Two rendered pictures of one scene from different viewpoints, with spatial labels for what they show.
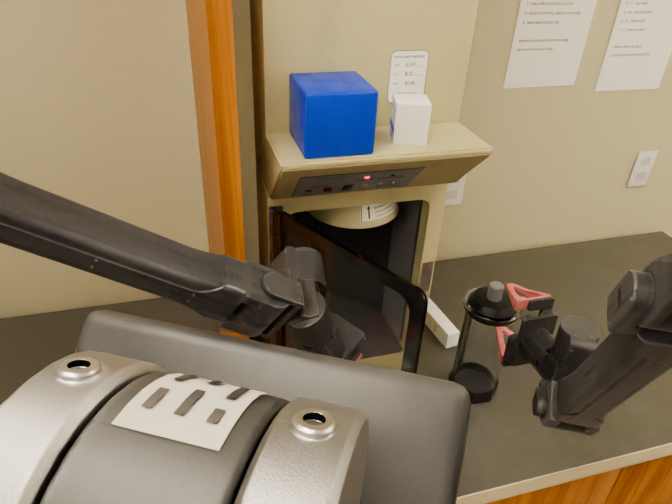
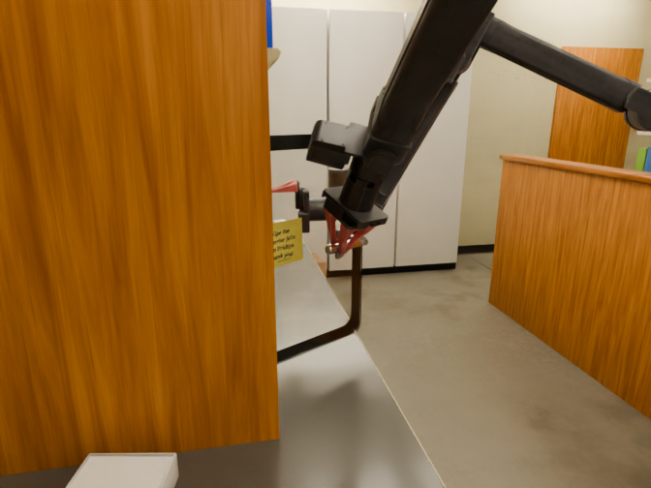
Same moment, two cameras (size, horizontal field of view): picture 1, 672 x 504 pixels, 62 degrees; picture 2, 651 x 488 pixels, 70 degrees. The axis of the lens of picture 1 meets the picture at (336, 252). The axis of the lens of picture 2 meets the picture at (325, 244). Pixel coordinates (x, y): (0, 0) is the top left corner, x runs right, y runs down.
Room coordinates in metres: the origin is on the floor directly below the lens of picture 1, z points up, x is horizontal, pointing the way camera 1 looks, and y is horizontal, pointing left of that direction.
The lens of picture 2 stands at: (0.54, 0.76, 1.42)
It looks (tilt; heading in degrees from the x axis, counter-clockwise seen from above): 16 degrees down; 277
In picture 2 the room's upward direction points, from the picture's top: straight up
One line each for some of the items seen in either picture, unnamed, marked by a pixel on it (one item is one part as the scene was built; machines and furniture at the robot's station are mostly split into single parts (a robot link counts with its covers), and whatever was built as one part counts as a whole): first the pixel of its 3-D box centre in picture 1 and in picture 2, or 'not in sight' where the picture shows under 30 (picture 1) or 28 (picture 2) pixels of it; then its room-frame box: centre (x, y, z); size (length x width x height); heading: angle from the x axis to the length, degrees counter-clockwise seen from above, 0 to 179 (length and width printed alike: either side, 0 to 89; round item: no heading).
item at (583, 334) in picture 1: (569, 370); not in sight; (0.61, -0.35, 1.24); 0.12 x 0.09 x 0.11; 168
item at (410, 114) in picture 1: (409, 119); not in sight; (0.80, -0.10, 1.54); 0.05 x 0.05 x 0.06; 3
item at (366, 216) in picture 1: (353, 192); not in sight; (0.94, -0.03, 1.34); 0.18 x 0.18 x 0.05
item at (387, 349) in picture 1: (336, 350); (298, 251); (0.68, -0.01, 1.19); 0.30 x 0.01 x 0.40; 46
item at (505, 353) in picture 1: (513, 336); not in sight; (0.76, -0.33, 1.16); 0.09 x 0.07 x 0.07; 18
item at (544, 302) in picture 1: (522, 306); not in sight; (0.76, -0.33, 1.23); 0.09 x 0.07 x 0.07; 18
